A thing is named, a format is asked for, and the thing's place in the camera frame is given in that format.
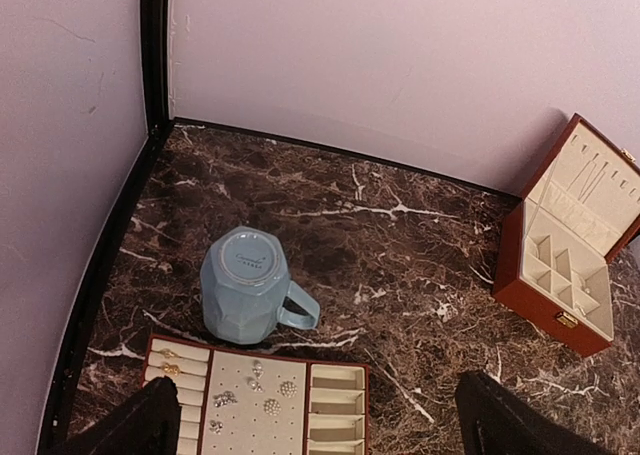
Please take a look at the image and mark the crystal cluster earring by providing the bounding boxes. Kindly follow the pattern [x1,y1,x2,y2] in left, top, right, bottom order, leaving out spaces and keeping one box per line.
[213,390,237,408]

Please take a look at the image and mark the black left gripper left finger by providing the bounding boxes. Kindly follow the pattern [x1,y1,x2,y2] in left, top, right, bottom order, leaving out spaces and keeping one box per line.
[45,377,181,455]

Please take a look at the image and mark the pearl cluster earring upper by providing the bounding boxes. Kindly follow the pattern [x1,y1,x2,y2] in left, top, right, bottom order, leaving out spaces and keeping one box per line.
[279,380,297,398]

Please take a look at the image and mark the red jewelry tray insert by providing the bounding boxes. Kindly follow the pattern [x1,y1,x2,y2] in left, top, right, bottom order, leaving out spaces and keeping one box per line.
[143,335,369,455]

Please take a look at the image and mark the pearl cluster earring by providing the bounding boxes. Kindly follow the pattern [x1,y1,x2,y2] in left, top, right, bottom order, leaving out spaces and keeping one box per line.
[279,380,297,398]
[263,398,282,416]

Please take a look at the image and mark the light blue ceramic mug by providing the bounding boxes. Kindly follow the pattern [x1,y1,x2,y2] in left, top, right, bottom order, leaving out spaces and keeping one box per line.
[200,226,320,345]

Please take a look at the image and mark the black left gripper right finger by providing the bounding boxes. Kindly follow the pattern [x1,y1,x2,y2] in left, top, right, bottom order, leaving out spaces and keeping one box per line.
[455,371,608,455]

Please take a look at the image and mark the pearl drop earring pair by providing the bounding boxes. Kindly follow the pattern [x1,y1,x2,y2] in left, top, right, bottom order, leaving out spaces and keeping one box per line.
[246,360,264,393]

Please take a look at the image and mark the red open jewelry box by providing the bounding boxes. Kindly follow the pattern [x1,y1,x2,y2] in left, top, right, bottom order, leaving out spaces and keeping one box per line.
[492,114,639,357]

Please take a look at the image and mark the pearl cluster earring lower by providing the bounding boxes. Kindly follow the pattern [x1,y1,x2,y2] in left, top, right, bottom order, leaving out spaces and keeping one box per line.
[263,398,282,416]

